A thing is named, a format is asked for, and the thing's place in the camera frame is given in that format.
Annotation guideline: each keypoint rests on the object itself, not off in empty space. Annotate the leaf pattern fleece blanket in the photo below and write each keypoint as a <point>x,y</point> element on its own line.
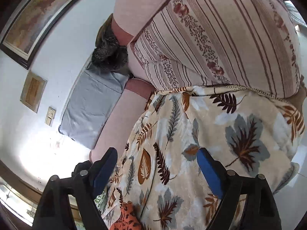
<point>157,182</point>

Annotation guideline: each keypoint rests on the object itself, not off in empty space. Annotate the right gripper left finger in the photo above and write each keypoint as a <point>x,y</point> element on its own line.
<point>54,210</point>

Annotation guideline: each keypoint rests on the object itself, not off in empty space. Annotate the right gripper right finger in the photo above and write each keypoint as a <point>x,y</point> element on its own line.
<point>260,210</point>

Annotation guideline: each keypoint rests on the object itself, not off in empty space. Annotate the orange floral blouse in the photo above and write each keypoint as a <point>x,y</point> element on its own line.
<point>127,219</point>

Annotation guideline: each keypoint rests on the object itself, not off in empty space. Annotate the stained glass wooden door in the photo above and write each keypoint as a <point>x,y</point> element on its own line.
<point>22,188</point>

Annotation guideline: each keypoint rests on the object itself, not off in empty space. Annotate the dark furry cushion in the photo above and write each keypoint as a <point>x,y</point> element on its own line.
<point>108,55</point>

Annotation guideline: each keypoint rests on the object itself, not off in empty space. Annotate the large framed painting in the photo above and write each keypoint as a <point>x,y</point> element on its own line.
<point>27,27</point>

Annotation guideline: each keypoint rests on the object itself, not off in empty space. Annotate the small framed picture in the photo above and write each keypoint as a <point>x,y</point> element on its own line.
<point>32,91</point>

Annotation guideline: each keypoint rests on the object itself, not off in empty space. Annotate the beige wall switch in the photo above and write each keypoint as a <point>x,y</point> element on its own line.
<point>50,116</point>

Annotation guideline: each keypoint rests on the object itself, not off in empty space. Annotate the black garment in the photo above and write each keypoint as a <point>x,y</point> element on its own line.
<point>80,167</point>

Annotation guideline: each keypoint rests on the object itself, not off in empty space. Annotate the grey pillow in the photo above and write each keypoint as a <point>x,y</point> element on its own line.
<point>90,104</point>

